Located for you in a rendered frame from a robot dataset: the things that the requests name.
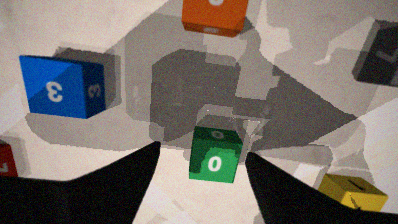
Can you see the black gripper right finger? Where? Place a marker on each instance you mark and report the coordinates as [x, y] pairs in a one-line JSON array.
[[284, 199]]

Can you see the blue block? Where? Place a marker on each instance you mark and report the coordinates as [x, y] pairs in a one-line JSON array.
[[63, 87]]

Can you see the red block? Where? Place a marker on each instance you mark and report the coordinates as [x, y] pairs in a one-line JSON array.
[[7, 164]]

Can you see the green block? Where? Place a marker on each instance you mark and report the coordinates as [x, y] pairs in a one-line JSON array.
[[214, 154]]

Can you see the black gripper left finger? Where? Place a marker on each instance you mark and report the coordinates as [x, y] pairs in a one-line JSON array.
[[108, 195]]

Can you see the grey block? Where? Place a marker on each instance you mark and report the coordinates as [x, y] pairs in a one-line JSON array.
[[381, 64]]

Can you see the orange block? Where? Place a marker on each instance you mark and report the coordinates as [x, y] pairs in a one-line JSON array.
[[215, 17]]

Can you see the yellow block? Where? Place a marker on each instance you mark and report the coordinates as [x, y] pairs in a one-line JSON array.
[[354, 192]]

